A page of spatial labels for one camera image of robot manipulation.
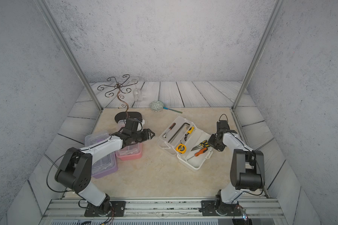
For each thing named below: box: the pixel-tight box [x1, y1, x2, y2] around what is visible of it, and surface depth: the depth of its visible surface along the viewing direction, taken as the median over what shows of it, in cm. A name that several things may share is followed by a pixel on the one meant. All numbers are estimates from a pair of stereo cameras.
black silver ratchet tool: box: [162, 122, 177, 139], surface depth 93 cm
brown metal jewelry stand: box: [97, 74, 143, 124], surface depth 95 cm
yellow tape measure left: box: [175, 143, 187, 155], surface depth 88 cm
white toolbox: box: [157, 115, 214, 172], surface depth 94 cm
